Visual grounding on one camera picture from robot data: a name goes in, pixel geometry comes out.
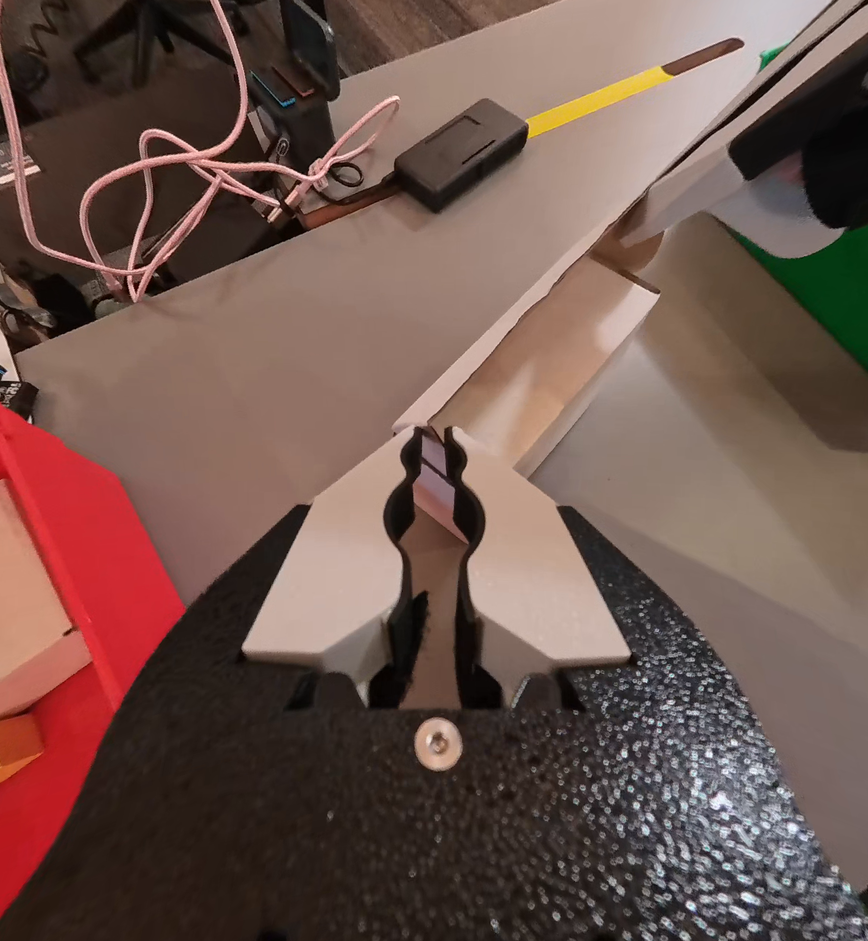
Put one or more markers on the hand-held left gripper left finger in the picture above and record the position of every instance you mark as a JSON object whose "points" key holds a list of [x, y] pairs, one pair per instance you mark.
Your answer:
{"points": [[331, 573]]}

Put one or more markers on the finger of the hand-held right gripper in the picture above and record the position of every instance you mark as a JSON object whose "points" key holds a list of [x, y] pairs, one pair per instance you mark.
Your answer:
{"points": [[691, 191], [772, 70]]}

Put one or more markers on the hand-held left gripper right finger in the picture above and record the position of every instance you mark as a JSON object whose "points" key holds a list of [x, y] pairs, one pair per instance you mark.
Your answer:
{"points": [[544, 581]]}

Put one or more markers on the white cardboard mailer box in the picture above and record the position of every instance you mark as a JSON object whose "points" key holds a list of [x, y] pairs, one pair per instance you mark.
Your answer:
{"points": [[595, 345], [8, 588]]}

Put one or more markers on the green plastic bin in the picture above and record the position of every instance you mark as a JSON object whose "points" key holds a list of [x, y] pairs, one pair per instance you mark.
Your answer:
{"points": [[845, 309]]}

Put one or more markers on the red plastic bin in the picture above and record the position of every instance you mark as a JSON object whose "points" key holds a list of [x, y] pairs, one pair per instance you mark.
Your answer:
{"points": [[111, 551]]}

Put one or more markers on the yellow wooden cube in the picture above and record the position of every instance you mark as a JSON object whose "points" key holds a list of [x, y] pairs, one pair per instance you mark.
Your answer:
{"points": [[0, 750]]}

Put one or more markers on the black power adapter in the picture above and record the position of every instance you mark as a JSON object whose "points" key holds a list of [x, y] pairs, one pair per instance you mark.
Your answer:
{"points": [[463, 151]]}

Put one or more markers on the black phone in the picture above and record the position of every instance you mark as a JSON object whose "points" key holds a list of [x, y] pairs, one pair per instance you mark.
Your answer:
{"points": [[309, 44]]}

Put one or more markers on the black office chair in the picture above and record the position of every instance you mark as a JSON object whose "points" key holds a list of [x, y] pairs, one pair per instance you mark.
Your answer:
{"points": [[147, 29]]}

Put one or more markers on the black blue camera package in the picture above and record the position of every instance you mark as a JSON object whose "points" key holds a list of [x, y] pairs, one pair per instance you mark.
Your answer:
{"points": [[0, 386]]}

